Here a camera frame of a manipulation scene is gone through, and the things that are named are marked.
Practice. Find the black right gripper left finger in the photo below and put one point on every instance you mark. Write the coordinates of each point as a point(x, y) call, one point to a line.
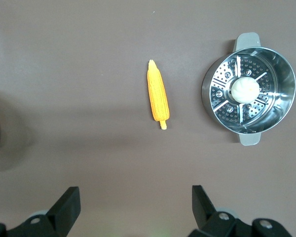
point(64, 209)

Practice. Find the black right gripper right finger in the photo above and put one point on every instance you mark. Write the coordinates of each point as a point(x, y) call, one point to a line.
point(202, 209)

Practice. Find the yellow knitted corn cob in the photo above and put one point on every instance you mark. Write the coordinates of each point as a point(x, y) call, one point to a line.
point(158, 95)

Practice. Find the white steamed bun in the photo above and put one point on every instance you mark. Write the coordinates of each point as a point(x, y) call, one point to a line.
point(245, 90)

